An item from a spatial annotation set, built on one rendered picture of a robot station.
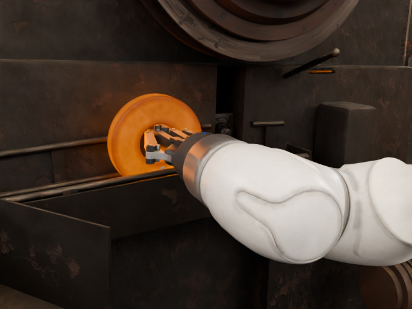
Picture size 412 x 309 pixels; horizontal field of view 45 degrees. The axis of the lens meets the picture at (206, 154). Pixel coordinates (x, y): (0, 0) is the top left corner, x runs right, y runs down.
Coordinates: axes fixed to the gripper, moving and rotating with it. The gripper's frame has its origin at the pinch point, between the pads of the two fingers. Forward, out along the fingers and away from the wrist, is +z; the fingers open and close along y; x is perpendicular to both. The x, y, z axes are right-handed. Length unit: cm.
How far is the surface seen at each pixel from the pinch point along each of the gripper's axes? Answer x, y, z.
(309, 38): 15.9, 26.9, -2.3
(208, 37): 15.4, 7.4, -2.2
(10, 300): -14.7, -24.7, -19.0
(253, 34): 16.1, 14.5, -4.0
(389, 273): -24.4, 39.0, -16.6
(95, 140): -2.2, -8.8, 5.4
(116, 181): -6.8, -7.7, -3.1
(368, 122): 0.7, 41.7, -3.9
